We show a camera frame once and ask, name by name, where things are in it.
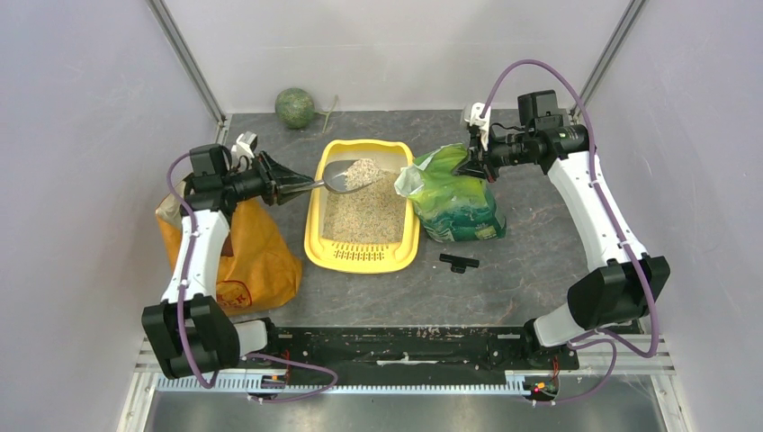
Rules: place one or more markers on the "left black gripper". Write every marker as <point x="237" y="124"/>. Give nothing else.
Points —
<point x="280" y="181"/>

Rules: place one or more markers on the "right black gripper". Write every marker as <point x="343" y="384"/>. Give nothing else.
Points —
<point x="480" y="160"/>

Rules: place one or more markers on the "grey metal scoop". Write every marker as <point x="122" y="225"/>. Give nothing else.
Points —
<point x="348" y="176"/>

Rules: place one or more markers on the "green litter bag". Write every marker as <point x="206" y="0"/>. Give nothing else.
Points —
<point x="451" y="208"/>

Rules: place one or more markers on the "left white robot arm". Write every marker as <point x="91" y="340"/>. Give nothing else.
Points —
<point x="196" y="338"/>

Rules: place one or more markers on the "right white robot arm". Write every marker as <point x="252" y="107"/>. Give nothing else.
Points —
<point x="624" y="280"/>

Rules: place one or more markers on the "yellow litter box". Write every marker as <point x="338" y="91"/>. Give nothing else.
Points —
<point x="373" y="231"/>

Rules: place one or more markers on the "green round ball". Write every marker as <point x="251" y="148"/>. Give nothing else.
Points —
<point x="295" y="108"/>

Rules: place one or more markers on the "orange shopping bag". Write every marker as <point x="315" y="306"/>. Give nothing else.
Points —
<point x="244" y="264"/>

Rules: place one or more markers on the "black bag clip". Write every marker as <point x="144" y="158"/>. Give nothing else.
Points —
<point x="459" y="264"/>

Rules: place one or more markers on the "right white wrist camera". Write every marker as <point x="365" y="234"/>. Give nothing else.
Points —
<point x="478" y="115"/>

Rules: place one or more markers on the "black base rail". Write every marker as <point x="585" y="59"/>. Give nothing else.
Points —
<point x="413" y="356"/>

